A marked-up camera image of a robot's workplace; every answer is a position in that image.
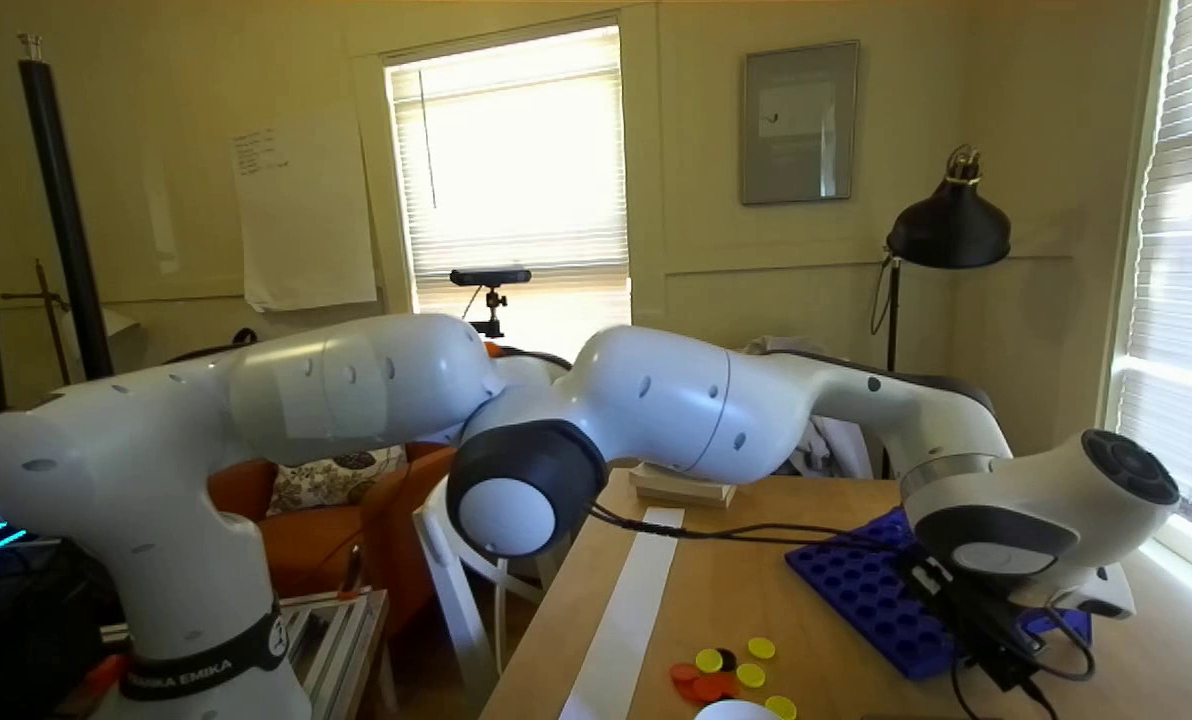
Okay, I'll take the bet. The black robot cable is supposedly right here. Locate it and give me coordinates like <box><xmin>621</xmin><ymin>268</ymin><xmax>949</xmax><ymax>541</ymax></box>
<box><xmin>588</xmin><ymin>501</ymin><xmax>891</xmax><ymax>550</ymax></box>

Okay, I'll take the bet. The white wooden chair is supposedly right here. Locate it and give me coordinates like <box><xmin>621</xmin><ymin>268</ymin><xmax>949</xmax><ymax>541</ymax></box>
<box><xmin>406</xmin><ymin>454</ymin><xmax>551</xmax><ymax>697</ymax></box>

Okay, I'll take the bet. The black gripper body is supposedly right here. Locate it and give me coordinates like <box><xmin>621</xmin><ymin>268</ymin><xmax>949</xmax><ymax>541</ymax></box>
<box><xmin>908</xmin><ymin>555</ymin><xmax>1046</xmax><ymax>697</ymax></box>

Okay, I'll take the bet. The leaf patterned cushion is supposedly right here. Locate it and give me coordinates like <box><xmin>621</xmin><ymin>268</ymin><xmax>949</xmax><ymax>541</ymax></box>
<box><xmin>269</xmin><ymin>443</ymin><xmax>412</xmax><ymax>514</ymax></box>

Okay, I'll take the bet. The black equipment bag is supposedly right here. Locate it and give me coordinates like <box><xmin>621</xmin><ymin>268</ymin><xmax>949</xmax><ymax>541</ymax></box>
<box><xmin>0</xmin><ymin>536</ymin><xmax>129</xmax><ymax>720</ymax></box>

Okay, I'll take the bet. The striped metal rail frame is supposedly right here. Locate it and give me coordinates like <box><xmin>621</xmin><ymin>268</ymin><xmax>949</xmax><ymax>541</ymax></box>
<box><xmin>279</xmin><ymin>587</ymin><xmax>394</xmax><ymax>703</ymax></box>

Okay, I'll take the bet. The red game disc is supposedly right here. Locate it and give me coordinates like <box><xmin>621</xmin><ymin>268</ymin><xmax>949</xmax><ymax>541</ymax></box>
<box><xmin>669</xmin><ymin>661</ymin><xmax>745</xmax><ymax>709</ymax></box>

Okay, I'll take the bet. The black floor lamp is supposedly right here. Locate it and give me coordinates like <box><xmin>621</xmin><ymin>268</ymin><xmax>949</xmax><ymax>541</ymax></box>
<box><xmin>876</xmin><ymin>141</ymin><xmax>1016</xmax><ymax>380</ymax></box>

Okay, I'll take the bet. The tall bright window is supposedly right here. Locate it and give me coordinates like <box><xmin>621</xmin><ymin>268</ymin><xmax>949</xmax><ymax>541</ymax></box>
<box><xmin>384</xmin><ymin>20</ymin><xmax>636</xmax><ymax>360</ymax></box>

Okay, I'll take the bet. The blue connect four grid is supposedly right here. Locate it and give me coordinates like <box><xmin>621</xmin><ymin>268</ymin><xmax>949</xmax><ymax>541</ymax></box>
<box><xmin>785</xmin><ymin>504</ymin><xmax>1097</xmax><ymax>683</ymax></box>

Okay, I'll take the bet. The black vertical pole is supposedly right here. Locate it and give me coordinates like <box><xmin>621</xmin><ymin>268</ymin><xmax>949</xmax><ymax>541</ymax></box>
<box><xmin>13</xmin><ymin>36</ymin><xmax>115</xmax><ymax>382</ymax></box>

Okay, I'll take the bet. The white window blind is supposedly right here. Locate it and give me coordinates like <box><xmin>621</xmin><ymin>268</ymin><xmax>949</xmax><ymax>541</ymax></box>
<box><xmin>1098</xmin><ymin>0</ymin><xmax>1192</xmax><ymax>536</ymax></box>

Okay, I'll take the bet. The white wall paper sheet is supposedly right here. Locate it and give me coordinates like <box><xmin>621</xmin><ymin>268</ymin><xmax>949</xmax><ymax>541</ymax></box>
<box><xmin>229</xmin><ymin>124</ymin><xmax>381</xmax><ymax>317</ymax></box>

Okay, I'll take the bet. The orange armchair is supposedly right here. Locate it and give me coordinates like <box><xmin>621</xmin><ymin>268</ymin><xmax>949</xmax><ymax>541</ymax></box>
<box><xmin>206</xmin><ymin>443</ymin><xmax>454</xmax><ymax>631</ymax></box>

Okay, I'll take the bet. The grey wall panel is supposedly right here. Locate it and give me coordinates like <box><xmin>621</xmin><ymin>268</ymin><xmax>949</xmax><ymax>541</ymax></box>
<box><xmin>736</xmin><ymin>36</ymin><xmax>865</xmax><ymax>208</ymax></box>

